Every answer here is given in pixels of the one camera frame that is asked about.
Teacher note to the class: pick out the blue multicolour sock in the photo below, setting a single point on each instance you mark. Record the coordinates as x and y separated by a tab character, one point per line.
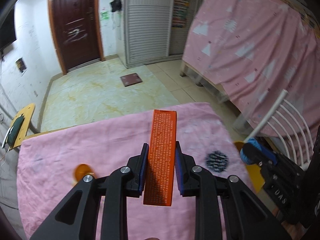
251	152

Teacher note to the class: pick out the pink bed sheet cloth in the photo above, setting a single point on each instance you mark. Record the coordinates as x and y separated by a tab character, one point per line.
47	162

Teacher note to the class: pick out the white metal chair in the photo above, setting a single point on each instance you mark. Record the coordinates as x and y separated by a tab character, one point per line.
290	127

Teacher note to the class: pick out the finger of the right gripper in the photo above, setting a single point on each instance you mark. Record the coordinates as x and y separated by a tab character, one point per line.
267	157

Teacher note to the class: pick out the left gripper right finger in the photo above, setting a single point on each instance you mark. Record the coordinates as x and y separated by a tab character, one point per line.
225	207

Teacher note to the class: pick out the dark red door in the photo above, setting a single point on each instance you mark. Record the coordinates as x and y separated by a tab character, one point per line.
75	31

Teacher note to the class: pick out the long orange box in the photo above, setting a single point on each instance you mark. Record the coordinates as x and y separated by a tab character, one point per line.
161	159

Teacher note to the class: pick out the yellow plastic bin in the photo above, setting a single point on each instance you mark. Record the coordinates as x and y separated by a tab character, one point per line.
252	169

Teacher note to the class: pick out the colourful wall poster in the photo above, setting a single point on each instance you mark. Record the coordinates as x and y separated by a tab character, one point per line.
179	13

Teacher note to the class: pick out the wooden bed frame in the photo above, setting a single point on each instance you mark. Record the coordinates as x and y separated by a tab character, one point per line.
202	77

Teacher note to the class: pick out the wall mounted television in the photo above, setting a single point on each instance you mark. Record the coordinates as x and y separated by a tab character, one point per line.
8	35

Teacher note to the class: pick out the white louvred wardrobe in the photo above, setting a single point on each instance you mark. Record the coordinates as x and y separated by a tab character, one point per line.
147	33

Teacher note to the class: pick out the pink tree pattern sheet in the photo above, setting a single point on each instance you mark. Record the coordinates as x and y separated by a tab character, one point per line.
255	49

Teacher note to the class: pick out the yellow wooden stool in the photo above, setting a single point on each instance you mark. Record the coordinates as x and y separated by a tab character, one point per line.
20	125

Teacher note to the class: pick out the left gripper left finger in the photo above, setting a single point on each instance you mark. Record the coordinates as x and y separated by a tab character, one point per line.
76	215

